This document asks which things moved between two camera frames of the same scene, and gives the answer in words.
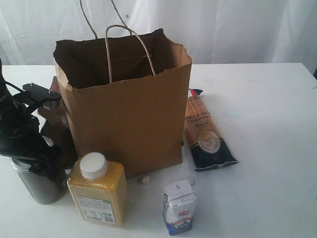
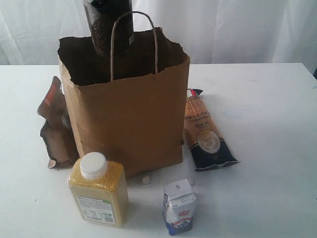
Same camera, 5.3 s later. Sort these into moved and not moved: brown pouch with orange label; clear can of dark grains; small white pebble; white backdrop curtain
Moved: clear can of dark grains
Not moved: brown pouch with orange label; small white pebble; white backdrop curtain
